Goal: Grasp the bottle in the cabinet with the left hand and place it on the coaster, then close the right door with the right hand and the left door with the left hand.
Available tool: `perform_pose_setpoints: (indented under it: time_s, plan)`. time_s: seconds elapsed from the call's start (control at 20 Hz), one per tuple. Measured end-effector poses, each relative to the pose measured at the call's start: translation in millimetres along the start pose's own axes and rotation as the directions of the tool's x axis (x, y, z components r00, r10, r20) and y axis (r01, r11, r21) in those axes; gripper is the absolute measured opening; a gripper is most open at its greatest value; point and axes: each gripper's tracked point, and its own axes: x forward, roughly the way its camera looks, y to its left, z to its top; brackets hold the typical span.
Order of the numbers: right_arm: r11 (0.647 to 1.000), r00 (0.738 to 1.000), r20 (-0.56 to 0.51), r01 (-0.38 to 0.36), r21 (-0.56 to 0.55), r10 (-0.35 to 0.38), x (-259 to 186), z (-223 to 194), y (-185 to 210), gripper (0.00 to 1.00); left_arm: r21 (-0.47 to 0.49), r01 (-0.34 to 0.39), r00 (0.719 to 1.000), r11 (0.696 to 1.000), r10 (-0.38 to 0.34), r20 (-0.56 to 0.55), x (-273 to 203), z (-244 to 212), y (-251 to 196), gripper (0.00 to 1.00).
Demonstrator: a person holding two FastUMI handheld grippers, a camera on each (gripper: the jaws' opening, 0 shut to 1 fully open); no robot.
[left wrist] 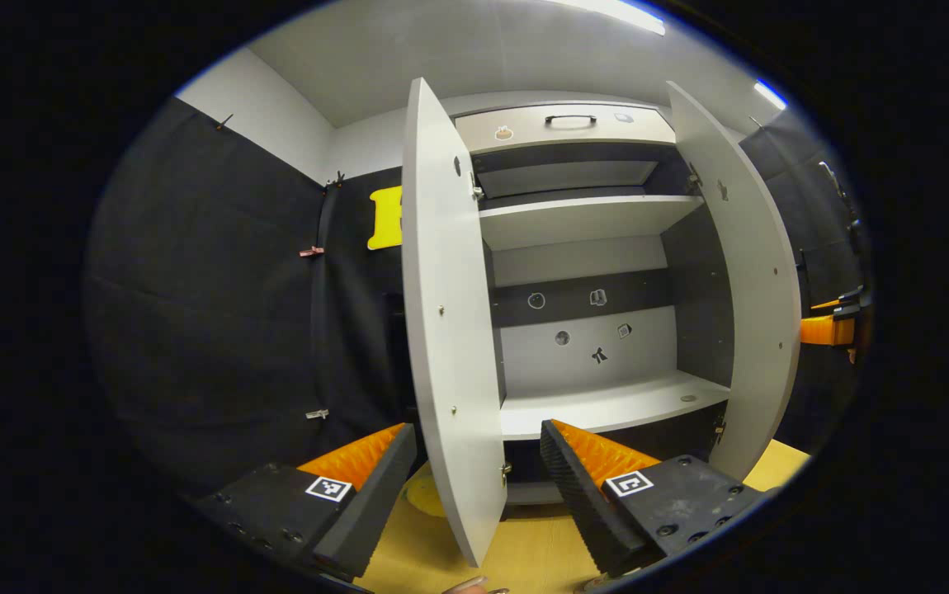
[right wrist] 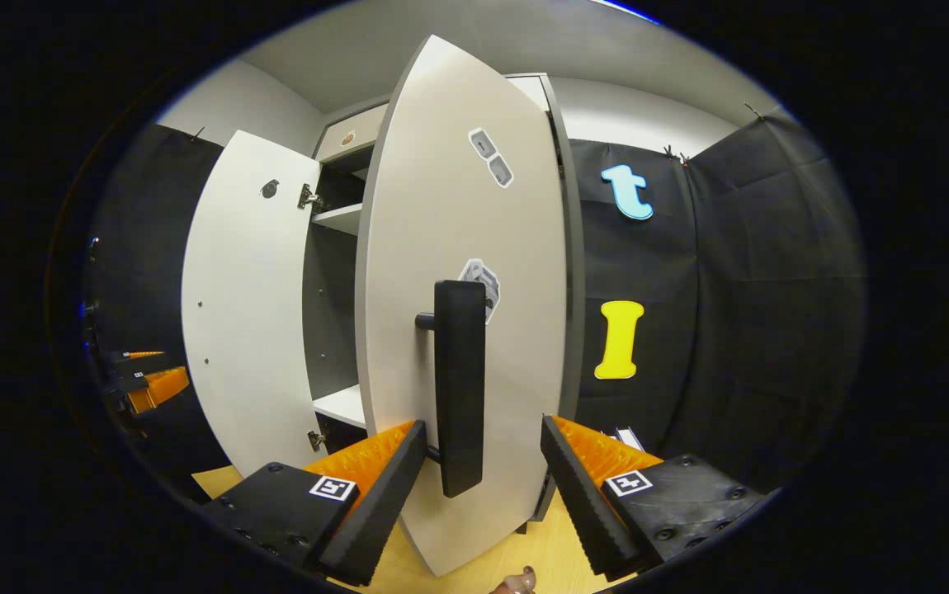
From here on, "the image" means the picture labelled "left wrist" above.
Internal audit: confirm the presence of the yellow round disc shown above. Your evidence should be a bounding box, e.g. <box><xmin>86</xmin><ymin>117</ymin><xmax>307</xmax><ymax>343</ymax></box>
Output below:
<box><xmin>404</xmin><ymin>472</ymin><xmax>451</xmax><ymax>519</ymax></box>

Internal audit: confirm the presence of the grey cabinet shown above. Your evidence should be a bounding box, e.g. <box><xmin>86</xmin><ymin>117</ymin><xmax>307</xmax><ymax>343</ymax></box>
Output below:
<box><xmin>441</xmin><ymin>89</ymin><xmax>735</xmax><ymax>508</ymax></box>

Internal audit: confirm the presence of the beige cabinet drawer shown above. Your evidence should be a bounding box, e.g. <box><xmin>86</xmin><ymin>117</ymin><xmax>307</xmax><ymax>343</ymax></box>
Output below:
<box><xmin>454</xmin><ymin>103</ymin><xmax>678</xmax><ymax>155</ymax></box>

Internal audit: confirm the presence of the large ceiling light panel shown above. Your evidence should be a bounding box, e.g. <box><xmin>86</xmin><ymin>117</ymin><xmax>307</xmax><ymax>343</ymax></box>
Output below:
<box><xmin>549</xmin><ymin>0</ymin><xmax>667</xmax><ymax>36</ymax></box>

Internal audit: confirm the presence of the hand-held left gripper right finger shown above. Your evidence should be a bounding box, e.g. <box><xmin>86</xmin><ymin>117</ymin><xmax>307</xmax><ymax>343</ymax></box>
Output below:
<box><xmin>540</xmin><ymin>419</ymin><xmax>764</xmax><ymax>577</ymax></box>

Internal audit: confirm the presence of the grey cabinet shelf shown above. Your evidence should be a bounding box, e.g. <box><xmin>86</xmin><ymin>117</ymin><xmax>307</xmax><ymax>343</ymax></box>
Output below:
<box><xmin>479</xmin><ymin>195</ymin><xmax>705</xmax><ymax>252</ymax></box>

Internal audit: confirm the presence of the grey cabinet door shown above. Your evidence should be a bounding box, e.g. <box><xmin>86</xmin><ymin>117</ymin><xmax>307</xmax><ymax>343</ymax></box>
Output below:
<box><xmin>401</xmin><ymin>77</ymin><xmax>509</xmax><ymax>568</ymax></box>
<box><xmin>666</xmin><ymin>80</ymin><xmax>802</xmax><ymax>482</ymax></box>

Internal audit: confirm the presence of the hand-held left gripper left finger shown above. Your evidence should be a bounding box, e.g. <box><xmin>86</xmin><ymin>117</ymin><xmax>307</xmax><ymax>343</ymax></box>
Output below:
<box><xmin>192</xmin><ymin>422</ymin><xmax>418</xmax><ymax>582</ymax></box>

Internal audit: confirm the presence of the small ceiling light panel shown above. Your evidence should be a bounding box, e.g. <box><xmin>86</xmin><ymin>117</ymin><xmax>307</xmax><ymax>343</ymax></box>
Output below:
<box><xmin>753</xmin><ymin>78</ymin><xmax>789</xmax><ymax>111</ymax></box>

